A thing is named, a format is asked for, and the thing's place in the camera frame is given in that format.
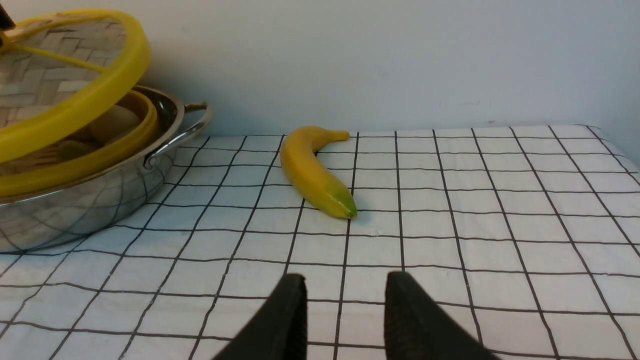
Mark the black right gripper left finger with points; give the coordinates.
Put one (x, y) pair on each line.
(278, 331)

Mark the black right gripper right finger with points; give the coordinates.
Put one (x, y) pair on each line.
(416, 328)

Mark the bamboo steamer basket yellow rim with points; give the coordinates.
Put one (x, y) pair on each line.
(40, 171)

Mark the bamboo steamer lid yellow rim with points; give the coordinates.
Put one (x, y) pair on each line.
(60, 71)

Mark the stainless steel pot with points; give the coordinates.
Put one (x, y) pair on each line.
(64, 214)

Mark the checkered white tablecloth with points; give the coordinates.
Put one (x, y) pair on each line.
(527, 236)

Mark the yellow banana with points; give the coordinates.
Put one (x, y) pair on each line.
(310, 178)

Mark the white round bun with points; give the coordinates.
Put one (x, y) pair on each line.
(113, 124)

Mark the green round bun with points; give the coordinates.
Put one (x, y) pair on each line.
(70, 149)

